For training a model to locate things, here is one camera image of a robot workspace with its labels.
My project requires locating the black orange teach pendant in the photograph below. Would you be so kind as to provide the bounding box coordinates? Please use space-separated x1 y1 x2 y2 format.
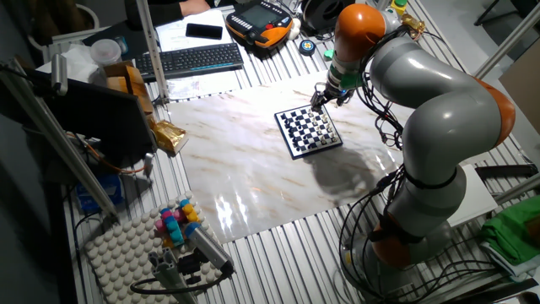
224 0 294 50

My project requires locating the white paper sheet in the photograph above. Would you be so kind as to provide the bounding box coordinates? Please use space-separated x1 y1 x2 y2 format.
166 67 246 102
154 8 234 54

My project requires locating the black round spool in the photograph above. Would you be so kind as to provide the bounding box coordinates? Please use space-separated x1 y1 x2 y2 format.
300 0 356 38

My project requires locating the silver depth camera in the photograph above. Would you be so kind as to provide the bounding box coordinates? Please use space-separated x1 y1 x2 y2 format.
185 227 235 275

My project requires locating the aluminium frame post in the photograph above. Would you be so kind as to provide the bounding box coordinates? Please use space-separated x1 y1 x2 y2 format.
474 3 540 81

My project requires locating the black monitor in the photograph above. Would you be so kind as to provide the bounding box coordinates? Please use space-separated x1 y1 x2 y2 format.
23 68 159 170

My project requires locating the white bumpy peg board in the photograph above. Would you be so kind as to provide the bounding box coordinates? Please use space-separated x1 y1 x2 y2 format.
83 189 225 304

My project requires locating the green cloth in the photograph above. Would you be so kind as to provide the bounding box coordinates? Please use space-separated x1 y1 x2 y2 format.
478 195 540 267

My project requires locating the gold foil bag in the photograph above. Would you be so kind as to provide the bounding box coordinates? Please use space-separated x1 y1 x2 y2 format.
150 119 189 155

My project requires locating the brass metal fitting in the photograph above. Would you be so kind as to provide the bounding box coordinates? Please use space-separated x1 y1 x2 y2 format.
400 12 426 38

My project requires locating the marble pattern mat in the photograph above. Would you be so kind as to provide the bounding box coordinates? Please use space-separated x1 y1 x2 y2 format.
167 69 493 245

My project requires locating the black smartphone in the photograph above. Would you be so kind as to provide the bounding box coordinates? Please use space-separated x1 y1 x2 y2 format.
185 23 224 41

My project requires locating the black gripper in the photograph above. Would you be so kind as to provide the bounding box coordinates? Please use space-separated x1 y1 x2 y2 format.
310 83 355 115

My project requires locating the aluminium frame beam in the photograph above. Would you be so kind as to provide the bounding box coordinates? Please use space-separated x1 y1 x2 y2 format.
493 171 540 207

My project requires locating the black camera cable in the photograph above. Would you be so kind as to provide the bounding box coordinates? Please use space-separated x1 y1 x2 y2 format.
129 263 234 296

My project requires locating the white round plastic object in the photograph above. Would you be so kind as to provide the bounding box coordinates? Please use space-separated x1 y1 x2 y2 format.
288 17 302 41

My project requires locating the silver camera on beam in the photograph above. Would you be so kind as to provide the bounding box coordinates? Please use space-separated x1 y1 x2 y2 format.
50 52 69 97

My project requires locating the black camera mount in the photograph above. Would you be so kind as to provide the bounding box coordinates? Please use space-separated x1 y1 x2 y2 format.
176 252 204 286

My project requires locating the yellow toy block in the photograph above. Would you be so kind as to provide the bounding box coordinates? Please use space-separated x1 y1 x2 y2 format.
181 204 202 224

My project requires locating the black usb adapter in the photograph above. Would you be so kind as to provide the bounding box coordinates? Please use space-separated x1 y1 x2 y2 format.
376 171 398 192

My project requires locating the brown cardboard sheet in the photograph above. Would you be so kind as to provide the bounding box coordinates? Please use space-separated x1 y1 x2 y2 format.
499 40 540 136

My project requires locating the bystander bare hand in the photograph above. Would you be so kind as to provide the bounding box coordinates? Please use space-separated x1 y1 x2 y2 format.
179 0 212 18

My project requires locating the black office chair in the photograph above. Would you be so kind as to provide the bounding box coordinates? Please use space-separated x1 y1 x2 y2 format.
474 0 540 27

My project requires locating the flat white box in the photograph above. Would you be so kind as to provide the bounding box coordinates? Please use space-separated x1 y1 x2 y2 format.
446 163 500 229

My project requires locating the blue package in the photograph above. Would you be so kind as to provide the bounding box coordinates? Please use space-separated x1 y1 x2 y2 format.
74 172 126 214

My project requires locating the white chair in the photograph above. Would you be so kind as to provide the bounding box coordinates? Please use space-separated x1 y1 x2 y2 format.
27 3 101 64

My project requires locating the upright aluminium profile post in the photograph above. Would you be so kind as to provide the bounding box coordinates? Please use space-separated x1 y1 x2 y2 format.
135 0 170 106

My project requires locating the black metal bar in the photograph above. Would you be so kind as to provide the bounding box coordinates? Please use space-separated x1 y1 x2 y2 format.
475 163 540 181

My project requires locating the orange cable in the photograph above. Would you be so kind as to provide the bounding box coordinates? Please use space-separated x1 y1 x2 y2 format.
65 130 148 175

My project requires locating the clear plastic lidded container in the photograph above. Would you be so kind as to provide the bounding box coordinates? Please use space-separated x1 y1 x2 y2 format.
89 38 123 68

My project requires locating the short aluminium profile piece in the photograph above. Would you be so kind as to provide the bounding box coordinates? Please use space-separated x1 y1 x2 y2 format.
147 247 199 304

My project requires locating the white cloth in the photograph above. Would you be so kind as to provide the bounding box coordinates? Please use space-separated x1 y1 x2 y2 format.
480 242 535 283

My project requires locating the small checkered chessboard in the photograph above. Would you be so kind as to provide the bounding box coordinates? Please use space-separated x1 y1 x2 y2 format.
273 101 343 161

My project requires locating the black sleeved forearm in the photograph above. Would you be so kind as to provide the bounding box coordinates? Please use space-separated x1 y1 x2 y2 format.
124 0 183 27

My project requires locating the black computer keyboard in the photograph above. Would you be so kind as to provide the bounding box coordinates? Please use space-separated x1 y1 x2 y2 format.
133 41 245 84

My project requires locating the slanted aluminium beam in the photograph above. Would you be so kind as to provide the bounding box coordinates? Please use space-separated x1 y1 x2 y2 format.
0 57 120 220

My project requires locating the white crumpled paper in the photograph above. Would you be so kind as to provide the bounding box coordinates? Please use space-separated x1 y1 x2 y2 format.
35 43 102 84

